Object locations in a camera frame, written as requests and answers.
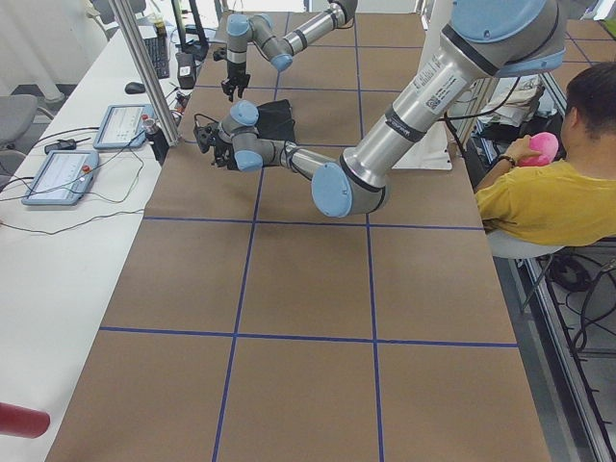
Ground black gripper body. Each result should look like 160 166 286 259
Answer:
209 122 236 167
224 61 248 91

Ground black graphic t-shirt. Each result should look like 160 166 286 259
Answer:
225 98 297 170

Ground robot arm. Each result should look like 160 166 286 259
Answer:
221 0 357 102
194 1 567 218

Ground black bottle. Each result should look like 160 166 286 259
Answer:
141 114 168 166

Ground black keyboard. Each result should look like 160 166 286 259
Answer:
143 37 169 79

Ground black computer mouse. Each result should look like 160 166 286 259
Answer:
124 82 145 94

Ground upper teach pendant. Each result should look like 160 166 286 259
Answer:
92 104 154 151

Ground teach pendant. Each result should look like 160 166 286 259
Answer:
92 104 154 151
21 150 100 206

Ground lower teach pendant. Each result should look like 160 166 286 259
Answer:
21 150 100 206

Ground pink plush toy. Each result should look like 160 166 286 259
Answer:
518 132 559 167

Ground red bottle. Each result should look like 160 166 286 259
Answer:
0 402 50 439

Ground person in yellow shirt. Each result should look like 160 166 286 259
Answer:
475 62 615 246

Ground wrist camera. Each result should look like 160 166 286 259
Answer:
212 47 227 62
193 123 217 153

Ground aluminium frame post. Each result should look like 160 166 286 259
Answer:
109 0 179 146

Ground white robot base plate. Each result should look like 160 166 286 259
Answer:
394 122 452 171

